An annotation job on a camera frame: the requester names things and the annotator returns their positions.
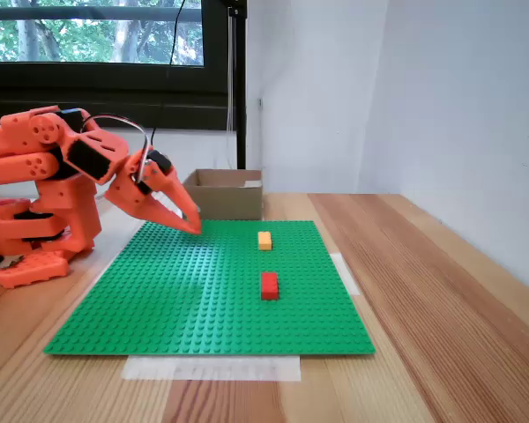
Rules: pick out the yellow lego block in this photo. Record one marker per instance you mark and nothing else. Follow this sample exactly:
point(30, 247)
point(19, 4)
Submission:
point(265, 241)

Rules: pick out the open cardboard box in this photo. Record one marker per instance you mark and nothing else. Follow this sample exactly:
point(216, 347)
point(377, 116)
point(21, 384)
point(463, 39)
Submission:
point(229, 202)

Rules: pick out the red lego block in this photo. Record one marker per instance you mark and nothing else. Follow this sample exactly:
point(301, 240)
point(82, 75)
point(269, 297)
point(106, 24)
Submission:
point(269, 286)

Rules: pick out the white tape strip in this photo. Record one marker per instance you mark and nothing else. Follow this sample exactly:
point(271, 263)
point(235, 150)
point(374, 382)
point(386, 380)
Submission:
point(346, 273)
point(211, 368)

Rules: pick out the black window frame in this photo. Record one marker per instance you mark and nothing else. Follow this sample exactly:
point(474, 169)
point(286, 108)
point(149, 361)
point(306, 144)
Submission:
point(92, 94)

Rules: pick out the green lego baseplate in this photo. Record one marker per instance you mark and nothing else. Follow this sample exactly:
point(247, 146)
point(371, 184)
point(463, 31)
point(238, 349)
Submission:
point(181, 299)

